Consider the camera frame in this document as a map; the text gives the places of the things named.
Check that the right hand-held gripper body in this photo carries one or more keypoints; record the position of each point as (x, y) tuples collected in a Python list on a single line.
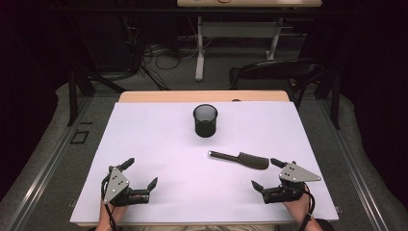
[(296, 174)]

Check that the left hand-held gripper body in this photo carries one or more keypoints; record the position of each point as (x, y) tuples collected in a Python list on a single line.
[(116, 186)]

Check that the dark brown comb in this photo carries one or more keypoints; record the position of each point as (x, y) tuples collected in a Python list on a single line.
[(247, 160)]

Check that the black mesh pen cup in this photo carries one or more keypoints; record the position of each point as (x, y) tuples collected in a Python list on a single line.
[(205, 123)]

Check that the person's left hand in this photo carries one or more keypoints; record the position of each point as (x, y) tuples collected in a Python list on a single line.
[(113, 212)]

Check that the person's right hand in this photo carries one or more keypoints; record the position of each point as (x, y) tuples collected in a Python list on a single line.
[(299, 208)]

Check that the white table sheet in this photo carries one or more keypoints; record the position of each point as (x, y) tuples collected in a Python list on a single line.
[(192, 186)]

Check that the black metal stand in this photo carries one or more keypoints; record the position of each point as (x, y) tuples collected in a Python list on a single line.
[(335, 102), (72, 96)]

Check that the black chair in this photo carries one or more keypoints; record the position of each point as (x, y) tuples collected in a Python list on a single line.
[(279, 69)]

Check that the wooden table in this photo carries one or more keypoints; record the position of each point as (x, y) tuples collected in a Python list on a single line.
[(192, 96)]

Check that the white-legged background desk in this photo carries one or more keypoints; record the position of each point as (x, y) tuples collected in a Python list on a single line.
[(199, 48)]

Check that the metal floor rail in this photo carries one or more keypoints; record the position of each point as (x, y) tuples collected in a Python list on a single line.
[(41, 173), (359, 179)]

